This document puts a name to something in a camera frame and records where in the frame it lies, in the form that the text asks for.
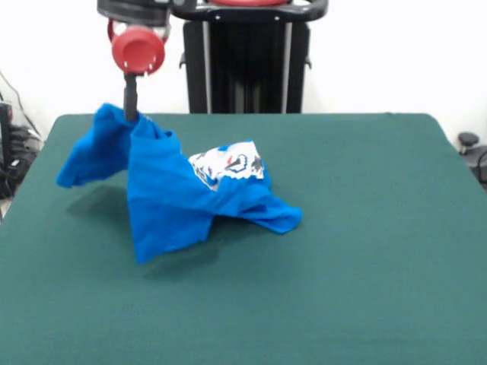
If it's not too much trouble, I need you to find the black electronics box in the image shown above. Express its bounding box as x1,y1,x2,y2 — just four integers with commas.
0,101,13,172

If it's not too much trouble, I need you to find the black cable bundle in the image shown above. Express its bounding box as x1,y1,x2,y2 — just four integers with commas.
0,125,43,199

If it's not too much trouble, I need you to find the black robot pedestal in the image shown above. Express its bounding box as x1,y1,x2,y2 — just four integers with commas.
166,0,328,115

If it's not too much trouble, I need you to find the dark green table cloth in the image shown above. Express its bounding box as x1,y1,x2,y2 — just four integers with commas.
0,113,487,365

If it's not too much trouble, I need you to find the blue printed t-shirt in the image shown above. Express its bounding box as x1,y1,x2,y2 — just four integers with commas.
56,102,304,265

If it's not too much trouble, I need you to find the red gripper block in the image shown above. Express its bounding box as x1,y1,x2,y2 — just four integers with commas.
107,18,170,122

